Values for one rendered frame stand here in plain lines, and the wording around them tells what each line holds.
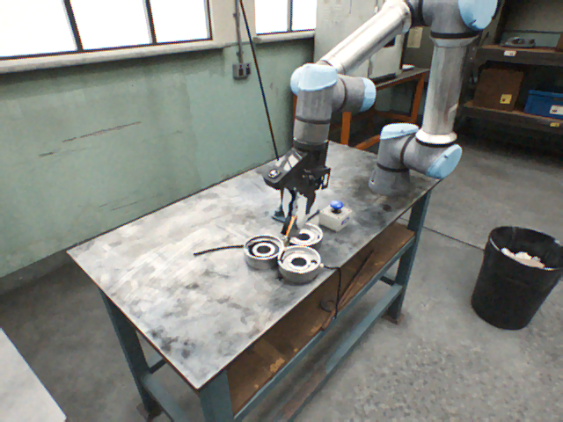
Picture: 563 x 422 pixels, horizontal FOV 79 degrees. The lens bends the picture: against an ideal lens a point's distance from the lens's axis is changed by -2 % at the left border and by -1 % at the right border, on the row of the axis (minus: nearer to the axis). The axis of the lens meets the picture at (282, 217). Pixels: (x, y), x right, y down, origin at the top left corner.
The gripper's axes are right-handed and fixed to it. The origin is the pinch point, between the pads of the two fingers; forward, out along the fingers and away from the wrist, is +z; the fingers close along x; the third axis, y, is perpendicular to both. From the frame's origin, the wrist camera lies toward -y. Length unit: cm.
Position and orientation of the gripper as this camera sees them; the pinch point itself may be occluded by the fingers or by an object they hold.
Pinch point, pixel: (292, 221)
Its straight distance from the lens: 84.4
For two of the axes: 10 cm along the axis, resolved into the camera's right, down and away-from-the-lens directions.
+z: -1.0, 8.8, 4.5
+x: -7.3, -3.8, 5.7
